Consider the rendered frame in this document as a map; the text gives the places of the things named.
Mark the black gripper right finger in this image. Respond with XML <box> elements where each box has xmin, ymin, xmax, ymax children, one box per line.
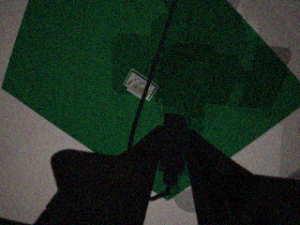
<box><xmin>187</xmin><ymin>128</ymin><xmax>300</xmax><ymax>225</ymax></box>

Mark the green circuit board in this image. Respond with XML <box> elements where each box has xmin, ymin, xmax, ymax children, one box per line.
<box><xmin>1</xmin><ymin>0</ymin><xmax>300</xmax><ymax>158</ymax></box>

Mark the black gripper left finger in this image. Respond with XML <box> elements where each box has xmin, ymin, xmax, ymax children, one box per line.
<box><xmin>50</xmin><ymin>125</ymin><xmax>164</xmax><ymax>225</ymax></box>

